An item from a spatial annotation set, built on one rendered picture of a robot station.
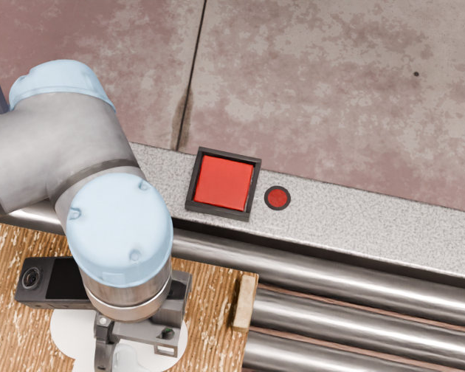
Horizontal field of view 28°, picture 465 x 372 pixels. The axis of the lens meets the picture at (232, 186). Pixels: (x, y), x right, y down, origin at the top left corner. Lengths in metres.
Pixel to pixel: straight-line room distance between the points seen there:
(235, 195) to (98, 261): 0.43
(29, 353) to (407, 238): 0.44
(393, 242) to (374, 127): 1.12
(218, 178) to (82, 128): 0.38
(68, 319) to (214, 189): 0.22
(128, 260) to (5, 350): 0.39
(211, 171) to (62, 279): 0.28
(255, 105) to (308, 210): 1.11
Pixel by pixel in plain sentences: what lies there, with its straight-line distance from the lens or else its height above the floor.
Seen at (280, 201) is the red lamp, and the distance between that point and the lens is 1.09.
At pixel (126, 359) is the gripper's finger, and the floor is 1.01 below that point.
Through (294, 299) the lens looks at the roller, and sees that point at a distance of 1.05.
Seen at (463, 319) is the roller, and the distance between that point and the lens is 1.09.
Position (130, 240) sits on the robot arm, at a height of 1.29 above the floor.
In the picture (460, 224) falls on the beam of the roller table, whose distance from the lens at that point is 1.12.
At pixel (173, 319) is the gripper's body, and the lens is 0.84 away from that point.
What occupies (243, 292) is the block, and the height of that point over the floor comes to 0.96.
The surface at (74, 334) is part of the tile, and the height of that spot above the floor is 0.94.
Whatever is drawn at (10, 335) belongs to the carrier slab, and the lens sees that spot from 1.03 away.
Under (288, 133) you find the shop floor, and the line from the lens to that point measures 2.15.
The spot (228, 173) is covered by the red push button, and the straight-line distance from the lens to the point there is 1.08.
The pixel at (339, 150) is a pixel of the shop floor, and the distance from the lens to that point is 2.15.
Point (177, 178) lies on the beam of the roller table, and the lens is 1.09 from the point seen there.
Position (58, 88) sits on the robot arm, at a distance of 0.74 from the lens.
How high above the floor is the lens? 1.92
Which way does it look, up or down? 67 degrees down
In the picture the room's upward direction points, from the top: 7 degrees clockwise
